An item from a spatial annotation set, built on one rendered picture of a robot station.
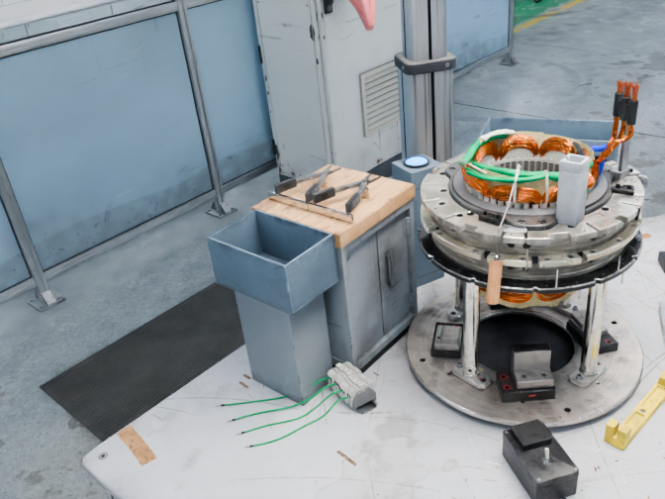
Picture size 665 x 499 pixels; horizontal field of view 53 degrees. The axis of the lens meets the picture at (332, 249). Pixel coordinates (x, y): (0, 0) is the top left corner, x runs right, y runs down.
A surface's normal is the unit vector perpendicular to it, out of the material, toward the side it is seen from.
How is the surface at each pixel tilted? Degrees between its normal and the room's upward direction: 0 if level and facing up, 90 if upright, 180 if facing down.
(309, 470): 0
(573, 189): 90
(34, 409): 0
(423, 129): 90
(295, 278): 90
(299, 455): 0
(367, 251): 90
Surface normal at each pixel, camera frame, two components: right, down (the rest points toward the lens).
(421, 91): 0.18, 0.48
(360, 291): 0.76, 0.25
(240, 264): -0.64, 0.44
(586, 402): -0.10, -0.86
